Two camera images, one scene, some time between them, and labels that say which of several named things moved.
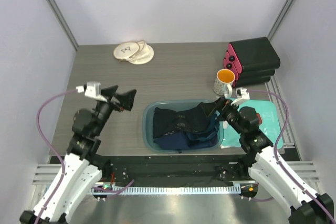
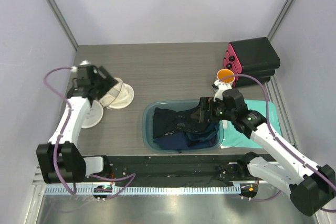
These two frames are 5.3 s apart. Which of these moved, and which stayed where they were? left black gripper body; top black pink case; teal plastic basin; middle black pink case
Moved: left black gripper body
Stayed: teal plastic basin; middle black pink case; top black pink case
